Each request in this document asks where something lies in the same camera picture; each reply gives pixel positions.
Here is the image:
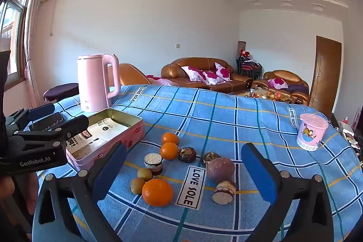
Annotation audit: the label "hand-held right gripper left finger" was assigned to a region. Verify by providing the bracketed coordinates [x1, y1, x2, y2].
[38, 141, 128, 242]

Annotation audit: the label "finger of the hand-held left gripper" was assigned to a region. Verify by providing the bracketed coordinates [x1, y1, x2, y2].
[13, 114, 89, 147]
[6, 103, 56, 129]

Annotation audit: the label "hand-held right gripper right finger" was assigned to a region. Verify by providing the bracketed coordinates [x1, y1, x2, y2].
[240, 142, 335, 242]

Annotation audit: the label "brown kiwi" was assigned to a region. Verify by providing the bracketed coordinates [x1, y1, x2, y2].
[137, 168, 153, 182]
[130, 177, 146, 195]

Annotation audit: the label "purple round fruit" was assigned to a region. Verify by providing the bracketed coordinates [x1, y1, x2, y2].
[206, 157, 236, 183]

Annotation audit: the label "pink tin box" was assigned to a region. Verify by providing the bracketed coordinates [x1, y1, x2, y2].
[65, 108, 146, 171]

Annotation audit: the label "dark brown round fruit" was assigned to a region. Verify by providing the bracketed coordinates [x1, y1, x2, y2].
[201, 152, 221, 167]
[178, 147, 197, 162]

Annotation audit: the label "large orange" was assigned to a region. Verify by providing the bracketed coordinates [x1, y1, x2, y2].
[142, 179, 174, 207]

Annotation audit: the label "small orange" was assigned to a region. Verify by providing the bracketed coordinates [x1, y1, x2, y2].
[162, 132, 180, 145]
[160, 142, 179, 161]

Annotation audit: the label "pink electric kettle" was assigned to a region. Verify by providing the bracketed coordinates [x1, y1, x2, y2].
[77, 54, 121, 113]

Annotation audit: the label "blue plaid tablecloth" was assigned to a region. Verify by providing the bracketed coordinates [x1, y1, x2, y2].
[32, 85, 362, 242]

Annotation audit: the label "pink cartoon print cup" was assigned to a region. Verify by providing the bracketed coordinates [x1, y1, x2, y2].
[296, 113, 329, 152]

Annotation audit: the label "orange leather chair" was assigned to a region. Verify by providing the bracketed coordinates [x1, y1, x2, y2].
[108, 63, 152, 86]

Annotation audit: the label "coffee table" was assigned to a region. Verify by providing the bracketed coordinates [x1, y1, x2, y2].
[227, 87, 292, 103]

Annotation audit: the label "pink curtain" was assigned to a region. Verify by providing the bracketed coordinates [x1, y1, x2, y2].
[21, 0, 54, 109]

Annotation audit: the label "white red floral pillow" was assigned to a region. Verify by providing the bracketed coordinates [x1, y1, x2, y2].
[214, 62, 233, 81]
[202, 71, 226, 86]
[268, 78, 288, 89]
[181, 66, 207, 82]

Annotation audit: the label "purple blanket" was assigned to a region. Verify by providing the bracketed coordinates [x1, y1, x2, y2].
[286, 83, 309, 95]

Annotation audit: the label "brown leather armchair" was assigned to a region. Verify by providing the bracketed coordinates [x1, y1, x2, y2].
[252, 70, 310, 106]

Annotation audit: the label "stacked dark chairs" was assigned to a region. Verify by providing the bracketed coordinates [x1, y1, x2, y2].
[236, 55, 263, 79]

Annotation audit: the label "brown leather sofa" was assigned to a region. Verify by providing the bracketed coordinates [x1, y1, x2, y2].
[161, 57, 253, 93]

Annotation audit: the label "brown wooden door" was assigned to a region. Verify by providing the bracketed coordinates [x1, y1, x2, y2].
[309, 36, 342, 109]

